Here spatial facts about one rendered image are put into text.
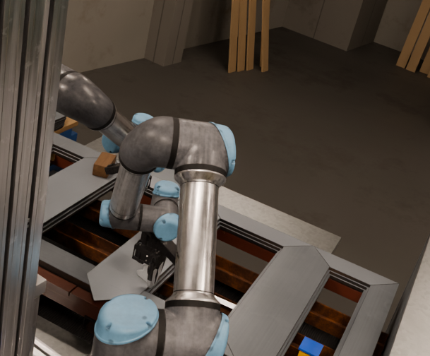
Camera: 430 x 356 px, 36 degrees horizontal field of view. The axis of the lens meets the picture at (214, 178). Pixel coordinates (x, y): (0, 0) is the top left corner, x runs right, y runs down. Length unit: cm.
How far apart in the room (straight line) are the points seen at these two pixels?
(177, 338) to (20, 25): 67
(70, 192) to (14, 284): 128
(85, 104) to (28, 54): 71
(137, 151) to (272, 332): 82
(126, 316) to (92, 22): 473
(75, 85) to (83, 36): 417
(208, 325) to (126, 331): 17
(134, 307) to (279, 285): 98
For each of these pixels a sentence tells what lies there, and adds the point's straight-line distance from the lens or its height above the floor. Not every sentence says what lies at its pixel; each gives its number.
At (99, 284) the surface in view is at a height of 85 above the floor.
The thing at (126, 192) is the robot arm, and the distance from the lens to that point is 160.
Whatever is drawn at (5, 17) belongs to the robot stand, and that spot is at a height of 184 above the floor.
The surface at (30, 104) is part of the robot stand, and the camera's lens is 102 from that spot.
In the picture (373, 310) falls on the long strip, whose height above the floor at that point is 85.
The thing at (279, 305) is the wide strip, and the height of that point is 85.
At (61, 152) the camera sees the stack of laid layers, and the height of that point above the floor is 83.
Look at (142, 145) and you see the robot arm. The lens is 142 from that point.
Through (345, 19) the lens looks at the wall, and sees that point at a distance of 876.
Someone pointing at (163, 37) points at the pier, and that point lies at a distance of 645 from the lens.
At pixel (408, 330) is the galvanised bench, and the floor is 105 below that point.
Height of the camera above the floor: 211
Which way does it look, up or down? 27 degrees down
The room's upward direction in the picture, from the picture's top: 14 degrees clockwise
